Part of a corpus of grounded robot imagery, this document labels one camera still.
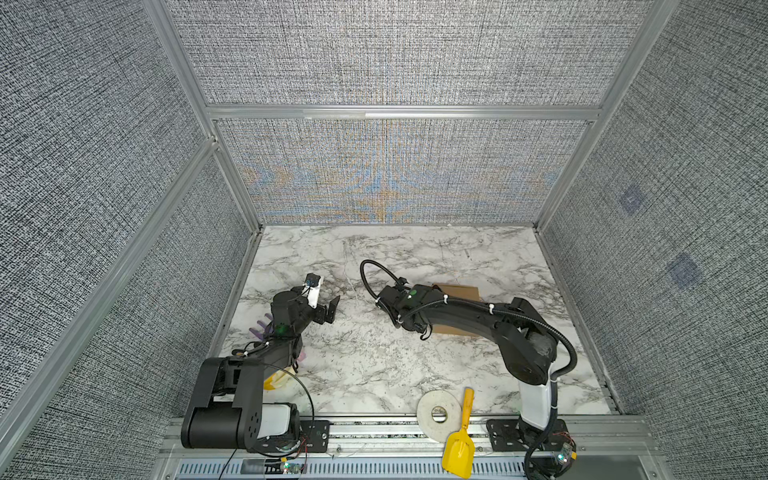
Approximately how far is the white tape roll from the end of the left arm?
13.2 inches

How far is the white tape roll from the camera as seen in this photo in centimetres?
75

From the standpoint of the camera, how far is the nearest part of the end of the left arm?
0.69 metres
